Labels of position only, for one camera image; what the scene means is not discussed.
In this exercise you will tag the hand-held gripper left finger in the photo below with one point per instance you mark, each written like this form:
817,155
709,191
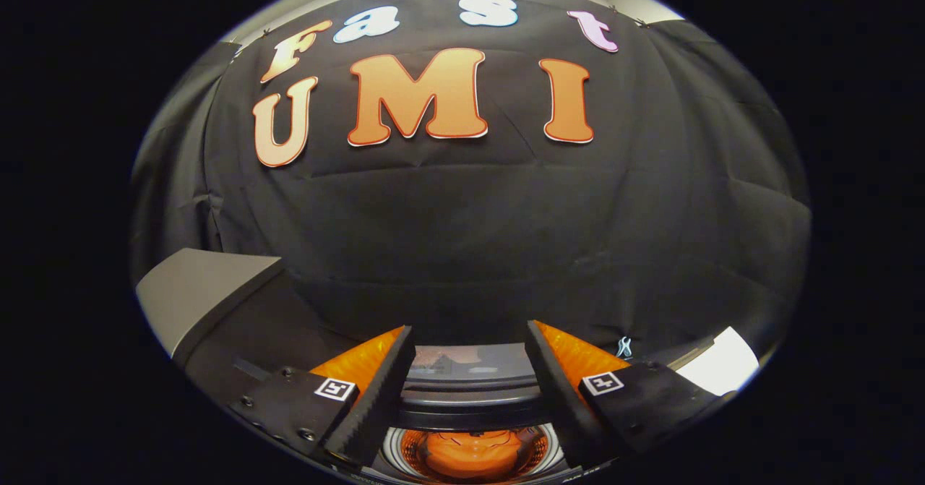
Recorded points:
376,398

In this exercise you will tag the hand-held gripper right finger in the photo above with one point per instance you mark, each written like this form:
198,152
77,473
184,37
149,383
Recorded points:
560,398

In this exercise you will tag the transparent washing machine lid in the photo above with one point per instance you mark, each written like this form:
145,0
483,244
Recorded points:
477,366

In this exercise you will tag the dark grey washing machine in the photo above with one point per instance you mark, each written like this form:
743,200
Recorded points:
470,413

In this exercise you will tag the yellow polo shirt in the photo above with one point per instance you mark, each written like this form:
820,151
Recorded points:
473,452

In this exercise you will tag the grey side table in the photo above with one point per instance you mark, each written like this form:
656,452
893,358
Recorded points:
195,282

